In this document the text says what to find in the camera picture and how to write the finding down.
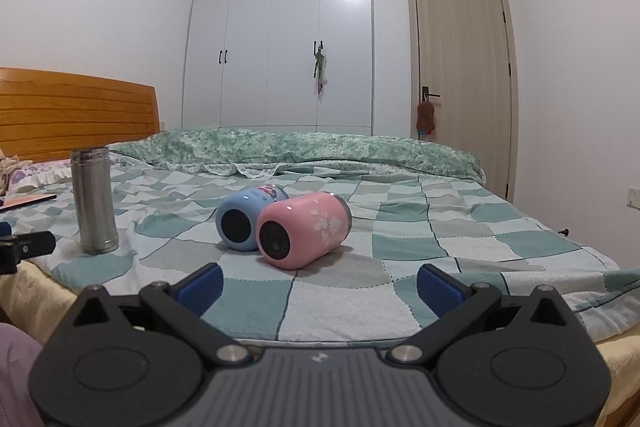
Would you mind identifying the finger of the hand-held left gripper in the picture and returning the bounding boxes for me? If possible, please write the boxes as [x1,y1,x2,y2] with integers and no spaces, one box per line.
[0,221,57,276]

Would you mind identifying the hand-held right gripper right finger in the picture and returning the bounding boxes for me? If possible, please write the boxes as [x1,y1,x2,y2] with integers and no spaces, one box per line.
[389,263,569,365]

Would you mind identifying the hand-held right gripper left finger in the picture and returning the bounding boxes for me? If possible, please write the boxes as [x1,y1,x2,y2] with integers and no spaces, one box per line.
[74,262,253,366]

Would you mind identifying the blue cup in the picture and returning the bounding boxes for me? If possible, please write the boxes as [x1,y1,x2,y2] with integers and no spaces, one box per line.
[215,185,290,252]

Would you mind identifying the pink cup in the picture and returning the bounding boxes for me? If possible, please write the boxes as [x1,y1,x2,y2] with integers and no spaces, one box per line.
[256,192,353,270]

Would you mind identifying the stainless steel cup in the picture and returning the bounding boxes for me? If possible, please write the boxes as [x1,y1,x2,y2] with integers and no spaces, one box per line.
[70,147,120,256]

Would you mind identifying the flat red tablet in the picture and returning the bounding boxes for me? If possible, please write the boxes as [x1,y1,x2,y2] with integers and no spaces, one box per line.
[0,193,58,213]

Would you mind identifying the yellow bed sheet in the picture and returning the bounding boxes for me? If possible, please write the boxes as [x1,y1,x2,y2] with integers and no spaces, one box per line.
[0,257,640,427]

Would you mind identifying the checkered bed blanket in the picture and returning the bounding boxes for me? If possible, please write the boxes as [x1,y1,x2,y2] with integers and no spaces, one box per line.
[0,159,640,342]

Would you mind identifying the purple floral pillow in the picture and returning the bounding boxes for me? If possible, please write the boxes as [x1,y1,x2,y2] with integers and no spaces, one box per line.
[0,158,76,198]

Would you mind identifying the beige crumpled cloth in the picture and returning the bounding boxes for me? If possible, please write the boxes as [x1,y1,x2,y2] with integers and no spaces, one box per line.
[0,147,34,196]

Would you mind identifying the person's leg in purple pants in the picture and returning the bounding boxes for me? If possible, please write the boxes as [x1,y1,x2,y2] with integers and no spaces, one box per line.
[0,322,45,427]

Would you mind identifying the wooden headboard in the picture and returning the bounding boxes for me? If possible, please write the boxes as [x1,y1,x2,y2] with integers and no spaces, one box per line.
[0,67,160,163]

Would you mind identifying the green floral quilt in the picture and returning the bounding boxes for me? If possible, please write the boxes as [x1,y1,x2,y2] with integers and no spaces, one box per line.
[109,128,487,182]

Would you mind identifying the brown plush pendant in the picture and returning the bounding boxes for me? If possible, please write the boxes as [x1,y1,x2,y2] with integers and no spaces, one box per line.
[416,99,437,142]

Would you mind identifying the beige wooden door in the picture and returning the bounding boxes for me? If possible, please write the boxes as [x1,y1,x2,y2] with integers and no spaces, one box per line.
[406,0,519,202]

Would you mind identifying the white wardrobe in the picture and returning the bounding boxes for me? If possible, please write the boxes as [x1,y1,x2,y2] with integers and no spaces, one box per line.
[181,0,375,136]

